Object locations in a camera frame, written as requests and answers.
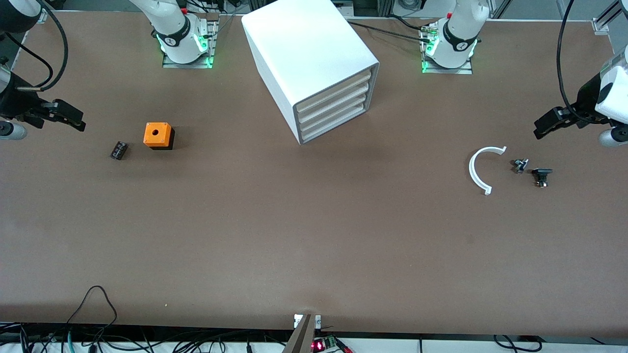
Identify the orange box with hole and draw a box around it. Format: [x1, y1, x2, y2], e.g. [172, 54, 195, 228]
[143, 122, 176, 151]

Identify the red lit circuit board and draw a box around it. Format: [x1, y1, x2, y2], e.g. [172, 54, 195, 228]
[311, 335, 353, 353]

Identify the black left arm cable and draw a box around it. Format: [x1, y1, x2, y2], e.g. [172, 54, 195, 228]
[556, 0, 597, 123]

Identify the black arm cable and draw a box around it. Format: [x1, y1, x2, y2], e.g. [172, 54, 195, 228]
[556, 0, 597, 123]
[0, 0, 69, 93]

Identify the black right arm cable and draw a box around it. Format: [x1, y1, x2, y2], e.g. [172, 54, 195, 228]
[0, 0, 69, 93]

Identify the white curved plastic bracket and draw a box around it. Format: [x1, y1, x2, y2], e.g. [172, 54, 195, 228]
[469, 146, 507, 196]

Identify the aluminium frame profile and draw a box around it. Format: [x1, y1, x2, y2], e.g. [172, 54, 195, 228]
[591, 0, 628, 36]

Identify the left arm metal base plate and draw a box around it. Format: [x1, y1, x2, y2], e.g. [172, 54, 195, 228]
[419, 24, 473, 75]

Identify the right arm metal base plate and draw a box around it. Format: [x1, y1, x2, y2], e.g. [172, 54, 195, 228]
[162, 19, 218, 69]

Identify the black looped cable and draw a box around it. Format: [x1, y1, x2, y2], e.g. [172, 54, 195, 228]
[65, 285, 119, 328]

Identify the black table cable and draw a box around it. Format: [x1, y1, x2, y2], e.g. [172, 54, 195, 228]
[343, 20, 435, 44]

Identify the grey camera stand bracket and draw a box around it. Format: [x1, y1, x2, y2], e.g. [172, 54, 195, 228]
[282, 314, 322, 353]

